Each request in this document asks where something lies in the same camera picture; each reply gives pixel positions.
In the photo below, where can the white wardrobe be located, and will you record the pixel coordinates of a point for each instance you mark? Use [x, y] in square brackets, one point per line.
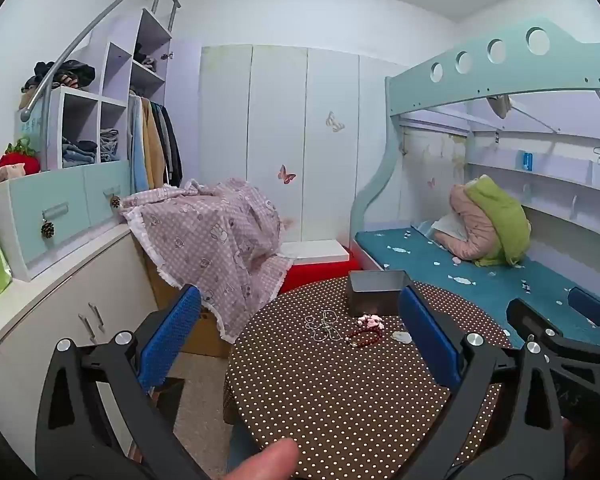
[300, 110]

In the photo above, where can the lilac cabinet door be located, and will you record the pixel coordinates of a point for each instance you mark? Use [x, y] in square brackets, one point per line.
[182, 110]

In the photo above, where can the pine cone drawer knob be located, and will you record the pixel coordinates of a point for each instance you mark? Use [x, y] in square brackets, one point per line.
[47, 229]
[115, 202]

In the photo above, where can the white stair cubby shelf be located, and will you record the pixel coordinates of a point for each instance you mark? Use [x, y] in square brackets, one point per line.
[117, 70]

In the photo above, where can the red storage box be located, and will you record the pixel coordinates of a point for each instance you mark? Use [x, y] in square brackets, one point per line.
[325, 272]

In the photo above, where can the pink padded jacket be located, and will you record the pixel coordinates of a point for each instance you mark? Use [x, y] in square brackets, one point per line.
[475, 230]

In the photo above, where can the light blue hanging garment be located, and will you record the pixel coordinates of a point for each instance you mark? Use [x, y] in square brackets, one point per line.
[137, 160]

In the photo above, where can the white butterfly sticker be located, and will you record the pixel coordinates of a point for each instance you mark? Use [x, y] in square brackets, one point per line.
[335, 122]

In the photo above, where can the grey metal tin box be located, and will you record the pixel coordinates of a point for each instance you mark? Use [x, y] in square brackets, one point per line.
[372, 300]

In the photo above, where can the small blue box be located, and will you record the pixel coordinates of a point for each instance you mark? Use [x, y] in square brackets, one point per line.
[526, 160]

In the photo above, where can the white wall shelf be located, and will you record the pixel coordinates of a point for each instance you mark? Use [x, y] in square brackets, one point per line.
[555, 180]

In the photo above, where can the teal drawer unit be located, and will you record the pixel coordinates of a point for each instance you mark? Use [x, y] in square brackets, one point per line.
[70, 210]

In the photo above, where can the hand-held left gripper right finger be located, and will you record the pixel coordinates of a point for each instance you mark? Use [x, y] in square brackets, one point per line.
[427, 332]

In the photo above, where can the folded light clothes stack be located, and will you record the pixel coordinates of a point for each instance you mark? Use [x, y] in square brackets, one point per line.
[109, 146]

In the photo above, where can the folded jeans stack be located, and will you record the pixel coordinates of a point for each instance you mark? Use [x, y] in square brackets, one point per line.
[79, 154]

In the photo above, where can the white shell ornament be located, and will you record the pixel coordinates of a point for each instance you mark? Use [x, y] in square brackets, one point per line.
[402, 337]

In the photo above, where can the dark hanging jacket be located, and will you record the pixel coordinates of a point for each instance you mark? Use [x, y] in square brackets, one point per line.
[172, 150]

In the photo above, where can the white paper sheet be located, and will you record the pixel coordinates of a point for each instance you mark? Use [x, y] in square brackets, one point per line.
[450, 225]

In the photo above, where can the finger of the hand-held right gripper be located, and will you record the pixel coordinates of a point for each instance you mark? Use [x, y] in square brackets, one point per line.
[532, 320]
[592, 307]

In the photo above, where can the white pink plush charm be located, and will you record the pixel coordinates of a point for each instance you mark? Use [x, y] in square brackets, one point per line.
[371, 321]

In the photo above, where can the small pink butterfly sticker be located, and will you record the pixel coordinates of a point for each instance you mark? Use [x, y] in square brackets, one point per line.
[431, 183]

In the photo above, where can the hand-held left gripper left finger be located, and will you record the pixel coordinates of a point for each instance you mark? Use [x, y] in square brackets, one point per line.
[167, 332]

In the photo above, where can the red strawberry plush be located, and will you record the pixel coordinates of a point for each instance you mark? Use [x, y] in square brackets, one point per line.
[17, 162]

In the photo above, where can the pink checked bear blanket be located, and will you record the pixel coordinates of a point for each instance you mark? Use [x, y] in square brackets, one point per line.
[205, 240]

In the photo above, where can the large pink butterfly sticker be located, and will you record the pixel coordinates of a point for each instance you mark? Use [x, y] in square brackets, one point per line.
[286, 174]

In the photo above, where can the white floor cabinet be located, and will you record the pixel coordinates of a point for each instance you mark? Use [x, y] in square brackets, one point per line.
[55, 330]

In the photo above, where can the tan hanging coat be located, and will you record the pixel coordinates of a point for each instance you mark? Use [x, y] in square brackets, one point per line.
[155, 155]

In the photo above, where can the person's left hand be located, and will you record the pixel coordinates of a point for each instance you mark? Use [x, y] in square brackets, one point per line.
[272, 460]

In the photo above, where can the dark clothes pile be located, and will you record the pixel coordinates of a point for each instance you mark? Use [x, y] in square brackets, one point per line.
[65, 74]

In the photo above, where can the grey metal handrail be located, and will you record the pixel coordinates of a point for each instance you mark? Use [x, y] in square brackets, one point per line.
[70, 47]

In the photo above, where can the brown cardboard box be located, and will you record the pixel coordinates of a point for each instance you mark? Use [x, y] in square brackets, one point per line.
[202, 335]

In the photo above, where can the round table polka dot cloth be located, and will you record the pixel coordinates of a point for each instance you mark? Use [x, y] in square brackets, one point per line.
[340, 400]

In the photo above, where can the pink and green bedding roll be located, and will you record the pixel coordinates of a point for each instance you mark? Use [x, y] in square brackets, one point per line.
[510, 225]

